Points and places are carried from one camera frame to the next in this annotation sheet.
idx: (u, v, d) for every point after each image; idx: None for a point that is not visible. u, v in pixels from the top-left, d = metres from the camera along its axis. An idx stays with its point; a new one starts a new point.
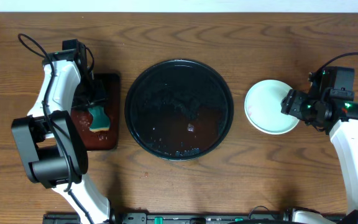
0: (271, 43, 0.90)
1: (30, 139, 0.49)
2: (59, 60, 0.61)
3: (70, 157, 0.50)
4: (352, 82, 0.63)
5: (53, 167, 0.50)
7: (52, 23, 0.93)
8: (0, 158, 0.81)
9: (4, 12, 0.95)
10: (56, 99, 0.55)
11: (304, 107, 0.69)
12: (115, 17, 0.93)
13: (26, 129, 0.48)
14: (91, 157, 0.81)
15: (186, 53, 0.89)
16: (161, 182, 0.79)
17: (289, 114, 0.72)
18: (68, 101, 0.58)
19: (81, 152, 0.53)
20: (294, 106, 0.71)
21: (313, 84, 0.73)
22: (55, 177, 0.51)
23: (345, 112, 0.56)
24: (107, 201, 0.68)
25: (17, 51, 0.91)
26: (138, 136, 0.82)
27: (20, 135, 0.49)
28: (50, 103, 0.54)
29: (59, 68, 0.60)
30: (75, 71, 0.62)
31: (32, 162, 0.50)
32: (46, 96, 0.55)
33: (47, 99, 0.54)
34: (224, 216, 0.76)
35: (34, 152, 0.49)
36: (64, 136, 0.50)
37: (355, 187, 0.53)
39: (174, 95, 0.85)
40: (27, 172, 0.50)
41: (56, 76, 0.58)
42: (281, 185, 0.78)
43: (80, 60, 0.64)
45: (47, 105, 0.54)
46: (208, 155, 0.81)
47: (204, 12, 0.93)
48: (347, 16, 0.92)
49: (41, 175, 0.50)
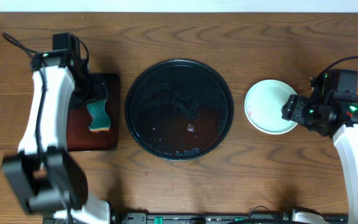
0: (271, 43, 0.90)
1: (23, 180, 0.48)
2: (48, 68, 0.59)
3: (68, 194, 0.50)
4: (355, 84, 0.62)
5: (50, 203, 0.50)
7: (52, 23, 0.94)
8: (0, 158, 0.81)
9: (4, 12, 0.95)
10: (48, 127, 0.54)
11: (306, 111, 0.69)
12: (115, 17, 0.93)
13: (18, 170, 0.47)
14: (91, 157, 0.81)
15: (186, 53, 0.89)
16: (161, 182, 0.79)
17: (290, 119, 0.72)
18: (63, 119, 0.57)
19: (78, 184, 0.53)
20: (296, 112, 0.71)
21: (315, 88, 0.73)
22: (53, 210, 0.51)
23: (350, 116, 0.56)
24: (107, 206, 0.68)
25: (17, 51, 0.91)
26: (139, 136, 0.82)
27: (12, 176, 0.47)
28: (43, 134, 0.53)
29: (50, 81, 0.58)
30: (68, 76, 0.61)
31: (27, 198, 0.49)
32: (38, 124, 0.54)
33: (40, 130, 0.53)
34: (224, 216, 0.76)
35: (28, 191, 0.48)
36: (61, 176, 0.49)
37: None
39: (174, 95, 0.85)
40: (23, 207, 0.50)
41: (46, 91, 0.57)
42: (281, 185, 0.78)
43: (71, 61, 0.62)
45: (40, 137, 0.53)
46: (208, 155, 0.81)
47: (204, 12, 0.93)
48: (347, 16, 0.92)
49: (39, 210, 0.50)
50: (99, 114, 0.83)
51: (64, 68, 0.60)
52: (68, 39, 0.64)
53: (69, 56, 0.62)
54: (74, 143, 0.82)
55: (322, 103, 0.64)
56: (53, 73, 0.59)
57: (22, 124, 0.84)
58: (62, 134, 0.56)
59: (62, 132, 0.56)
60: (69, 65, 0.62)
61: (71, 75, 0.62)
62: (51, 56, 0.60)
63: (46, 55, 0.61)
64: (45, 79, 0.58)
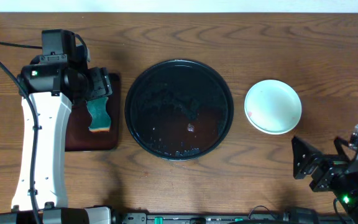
0: (270, 43, 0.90)
1: None
2: (38, 94, 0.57)
3: None
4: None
5: None
7: (53, 23, 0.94)
8: None
9: (4, 12, 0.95)
10: (43, 175, 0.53)
11: (339, 185, 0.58)
12: (115, 17, 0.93)
13: None
14: (91, 157, 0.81)
15: (186, 53, 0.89)
16: (161, 182, 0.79)
17: (314, 188, 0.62)
18: (60, 157, 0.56)
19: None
20: (321, 182, 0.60)
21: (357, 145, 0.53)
22: None
23: None
24: (106, 213, 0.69)
25: (16, 51, 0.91)
26: (139, 136, 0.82)
27: None
28: (36, 180, 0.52)
29: (43, 114, 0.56)
30: (66, 97, 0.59)
31: None
32: (32, 171, 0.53)
33: (34, 176, 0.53)
34: (224, 216, 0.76)
35: None
36: None
37: None
39: (174, 95, 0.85)
40: None
41: (40, 129, 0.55)
42: (281, 185, 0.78)
43: (67, 78, 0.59)
45: (35, 191, 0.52)
46: (208, 155, 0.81)
47: (204, 12, 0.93)
48: (346, 16, 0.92)
49: None
50: (99, 114, 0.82)
51: (59, 96, 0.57)
52: (61, 47, 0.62)
53: (63, 71, 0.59)
54: (74, 143, 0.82)
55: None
56: (46, 101, 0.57)
57: (22, 124, 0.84)
58: (60, 176, 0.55)
59: (60, 177, 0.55)
60: (63, 81, 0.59)
61: (67, 97, 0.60)
62: (41, 74, 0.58)
63: (35, 73, 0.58)
64: (35, 107, 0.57)
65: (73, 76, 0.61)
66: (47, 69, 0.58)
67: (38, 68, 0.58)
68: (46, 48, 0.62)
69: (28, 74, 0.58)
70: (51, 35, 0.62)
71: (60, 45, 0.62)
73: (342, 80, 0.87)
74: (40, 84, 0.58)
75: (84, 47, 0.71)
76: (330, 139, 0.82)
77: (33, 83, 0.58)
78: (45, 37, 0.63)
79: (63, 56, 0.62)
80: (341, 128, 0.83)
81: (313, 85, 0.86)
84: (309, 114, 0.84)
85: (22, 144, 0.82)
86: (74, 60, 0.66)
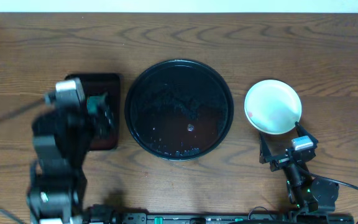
0: (271, 43, 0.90)
1: None
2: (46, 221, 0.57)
3: None
4: (309, 153, 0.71)
5: None
7: (53, 23, 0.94)
8: None
9: (4, 12, 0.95)
10: None
11: (286, 173, 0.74)
12: (115, 17, 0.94)
13: None
14: (91, 157, 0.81)
15: (186, 53, 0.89)
16: (161, 182, 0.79)
17: (273, 170, 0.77)
18: None
19: None
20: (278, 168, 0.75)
21: (291, 157, 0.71)
22: None
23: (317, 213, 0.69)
24: None
25: (16, 51, 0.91)
26: (138, 136, 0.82)
27: None
28: None
29: None
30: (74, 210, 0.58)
31: None
32: None
33: None
34: (224, 216, 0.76)
35: None
36: None
37: None
39: (174, 95, 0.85)
40: None
41: None
42: (281, 185, 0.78)
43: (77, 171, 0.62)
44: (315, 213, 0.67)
45: None
46: (208, 155, 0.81)
47: (205, 12, 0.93)
48: (347, 16, 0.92)
49: None
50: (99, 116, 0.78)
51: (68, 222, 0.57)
52: (56, 152, 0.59)
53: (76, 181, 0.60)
54: None
55: (295, 186, 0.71)
56: None
57: None
58: None
59: None
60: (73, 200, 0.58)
61: (76, 210, 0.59)
62: (56, 180, 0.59)
63: (44, 198, 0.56)
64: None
65: (76, 164, 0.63)
66: (53, 191, 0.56)
67: (42, 190, 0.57)
68: (46, 162, 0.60)
69: (33, 198, 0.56)
70: (44, 148, 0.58)
71: (57, 154, 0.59)
73: (342, 80, 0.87)
74: (47, 206, 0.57)
75: (74, 93, 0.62)
76: (330, 139, 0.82)
77: (41, 207, 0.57)
78: (40, 152, 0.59)
79: (64, 152, 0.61)
80: (341, 129, 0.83)
81: (313, 85, 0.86)
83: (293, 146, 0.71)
84: (310, 114, 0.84)
85: (22, 144, 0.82)
86: (65, 150, 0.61)
